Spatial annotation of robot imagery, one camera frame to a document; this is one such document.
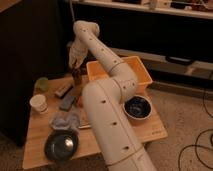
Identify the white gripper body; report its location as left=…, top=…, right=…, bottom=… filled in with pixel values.
left=69, top=38, right=88, bottom=69

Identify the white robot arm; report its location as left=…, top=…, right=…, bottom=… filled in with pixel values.
left=69, top=20, right=157, bottom=171

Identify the metal cup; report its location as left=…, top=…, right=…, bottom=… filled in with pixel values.
left=72, top=69, right=82, bottom=85

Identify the green plastic cup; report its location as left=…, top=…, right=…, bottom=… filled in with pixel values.
left=36, top=77, right=49, bottom=91

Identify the white paper cup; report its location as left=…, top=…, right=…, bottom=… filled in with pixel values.
left=29, top=94, right=47, bottom=113

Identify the yellow plastic bin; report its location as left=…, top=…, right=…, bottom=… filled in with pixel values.
left=86, top=56, right=153, bottom=93

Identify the brown rectangular block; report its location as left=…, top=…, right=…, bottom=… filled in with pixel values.
left=54, top=82, right=73, bottom=98

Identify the orange fruit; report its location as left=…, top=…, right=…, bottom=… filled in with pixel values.
left=78, top=96, right=83, bottom=108

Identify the blue sponge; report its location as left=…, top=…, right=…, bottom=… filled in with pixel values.
left=59, top=95, right=76, bottom=111

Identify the metal pole stand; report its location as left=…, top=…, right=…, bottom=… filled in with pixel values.
left=69, top=0, right=75, bottom=23

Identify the grey crumpled cloth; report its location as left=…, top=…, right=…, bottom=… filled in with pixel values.
left=49, top=112, right=80, bottom=133

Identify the wooden spoon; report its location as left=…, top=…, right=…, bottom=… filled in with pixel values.
left=79, top=125, right=91, bottom=129

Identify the blue ceramic bowl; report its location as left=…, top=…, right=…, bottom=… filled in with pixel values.
left=123, top=95, right=152, bottom=120

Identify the dark metal bowl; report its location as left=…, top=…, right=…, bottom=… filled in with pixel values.
left=44, top=130, right=79, bottom=162

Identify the white shelf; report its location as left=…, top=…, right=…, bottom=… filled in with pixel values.
left=72, top=0, right=213, bottom=20

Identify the black floor cable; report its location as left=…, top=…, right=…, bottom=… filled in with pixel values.
left=178, top=71, right=213, bottom=171

